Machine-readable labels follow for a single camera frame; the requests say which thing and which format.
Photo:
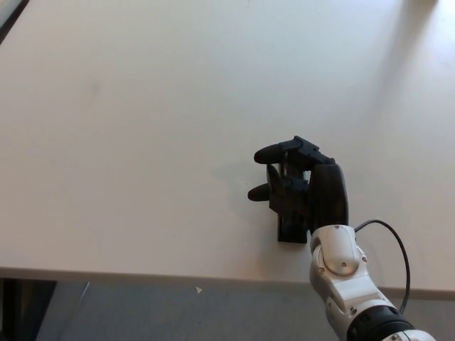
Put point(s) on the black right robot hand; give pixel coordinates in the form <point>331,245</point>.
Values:
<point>328,193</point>

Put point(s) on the black desktop stapler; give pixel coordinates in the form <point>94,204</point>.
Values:
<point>292,227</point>

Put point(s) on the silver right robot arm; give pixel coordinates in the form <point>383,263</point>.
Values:
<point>350,284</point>

